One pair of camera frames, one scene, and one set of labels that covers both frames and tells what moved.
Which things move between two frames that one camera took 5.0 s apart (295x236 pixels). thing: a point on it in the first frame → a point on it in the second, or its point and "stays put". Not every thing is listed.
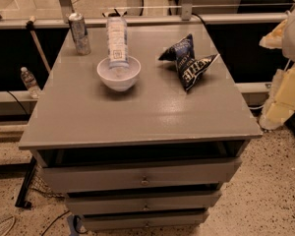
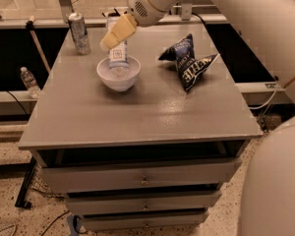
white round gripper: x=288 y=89 → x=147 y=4
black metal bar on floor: x=21 y=200 stays put
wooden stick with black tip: x=30 y=26 stays put
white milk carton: x=117 y=41 stays put
